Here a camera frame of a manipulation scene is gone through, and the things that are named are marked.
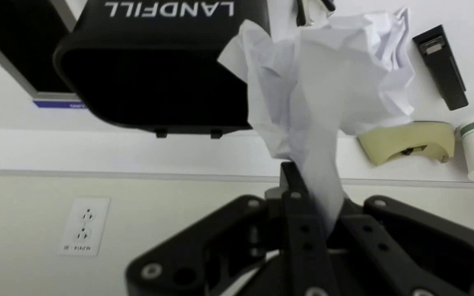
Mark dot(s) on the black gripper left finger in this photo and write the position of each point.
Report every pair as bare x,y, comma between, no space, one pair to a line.
279,244

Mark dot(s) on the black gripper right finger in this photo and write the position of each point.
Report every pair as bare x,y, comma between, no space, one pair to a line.
390,249

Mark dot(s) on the white paper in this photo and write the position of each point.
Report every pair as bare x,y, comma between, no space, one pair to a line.
346,75

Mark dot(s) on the black landfill waste bin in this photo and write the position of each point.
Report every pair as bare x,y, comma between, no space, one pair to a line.
153,65

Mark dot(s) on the beige tape dispenser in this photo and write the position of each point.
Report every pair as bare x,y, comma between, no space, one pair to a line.
433,140

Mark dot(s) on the black stapler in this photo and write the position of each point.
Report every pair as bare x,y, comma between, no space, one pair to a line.
437,55

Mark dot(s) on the white wall power outlet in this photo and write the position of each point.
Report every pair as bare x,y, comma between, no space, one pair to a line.
84,226

